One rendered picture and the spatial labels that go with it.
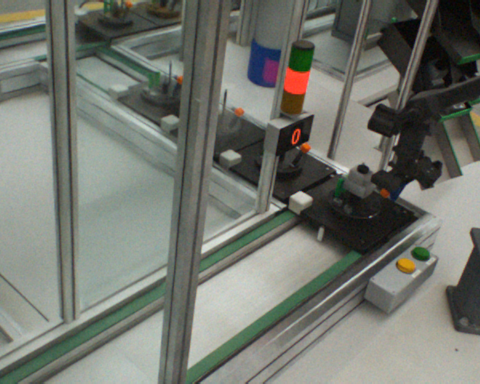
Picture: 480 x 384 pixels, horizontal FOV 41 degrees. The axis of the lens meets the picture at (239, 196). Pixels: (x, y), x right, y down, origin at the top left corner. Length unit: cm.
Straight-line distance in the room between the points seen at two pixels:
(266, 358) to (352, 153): 106
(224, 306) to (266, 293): 11
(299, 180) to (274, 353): 62
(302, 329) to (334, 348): 15
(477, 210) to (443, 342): 61
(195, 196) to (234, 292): 74
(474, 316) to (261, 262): 51
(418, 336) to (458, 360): 10
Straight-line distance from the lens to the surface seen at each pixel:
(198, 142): 70
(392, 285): 152
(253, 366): 127
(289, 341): 132
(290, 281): 152
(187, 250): 78
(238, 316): 141
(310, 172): 181
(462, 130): 205
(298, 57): 140
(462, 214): 204
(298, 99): 144
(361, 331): 153
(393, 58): 180
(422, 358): 153
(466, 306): 162
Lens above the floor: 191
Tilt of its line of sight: 34 degrees down
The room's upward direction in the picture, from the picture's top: 9 degrees clockwise
